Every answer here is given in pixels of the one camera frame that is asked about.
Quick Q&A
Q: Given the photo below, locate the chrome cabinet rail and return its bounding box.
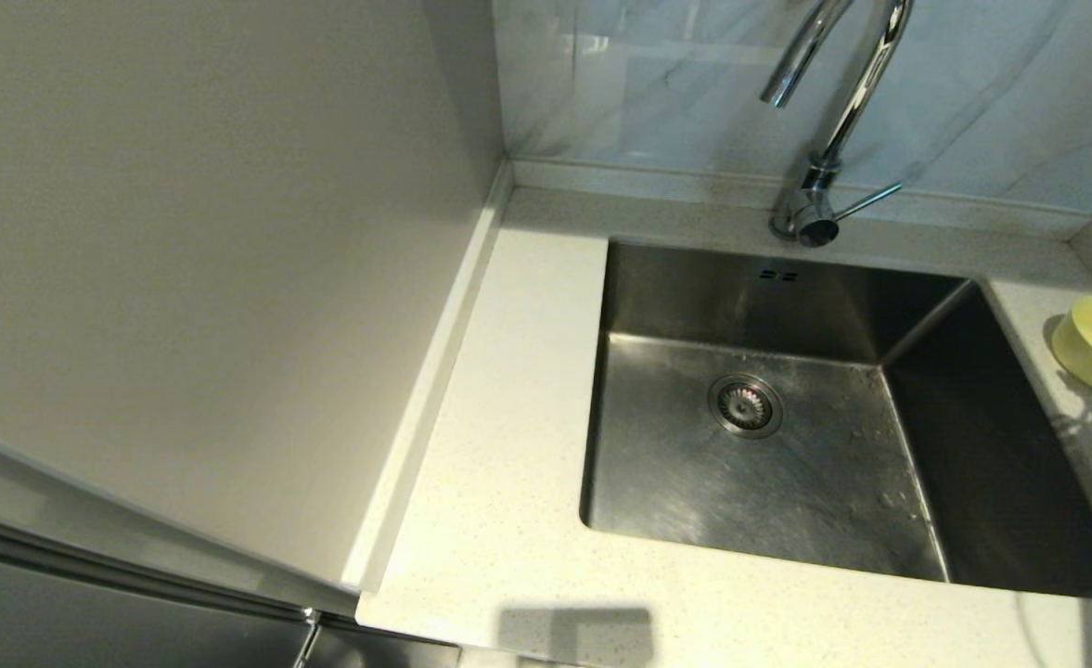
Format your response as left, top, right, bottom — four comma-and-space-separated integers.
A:
0, 515, 361, 641

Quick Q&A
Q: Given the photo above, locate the chrome cabinet handle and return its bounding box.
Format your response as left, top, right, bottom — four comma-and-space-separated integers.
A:
293, 612, 322, 668

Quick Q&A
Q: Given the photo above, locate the round metal drain strainer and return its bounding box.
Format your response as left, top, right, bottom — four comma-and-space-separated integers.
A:
707, 373, 785, 440

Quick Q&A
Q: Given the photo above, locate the grey tall cabinet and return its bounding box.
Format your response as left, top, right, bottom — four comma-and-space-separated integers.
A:
0, 0, 509, 668

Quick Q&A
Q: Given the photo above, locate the stainless steel sink basin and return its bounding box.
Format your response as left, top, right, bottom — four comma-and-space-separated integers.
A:
579, 239, 1092, 602

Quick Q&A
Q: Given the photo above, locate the chrome gooseneck faucet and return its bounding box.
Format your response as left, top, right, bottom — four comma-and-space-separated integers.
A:
759, 0, 916, 249

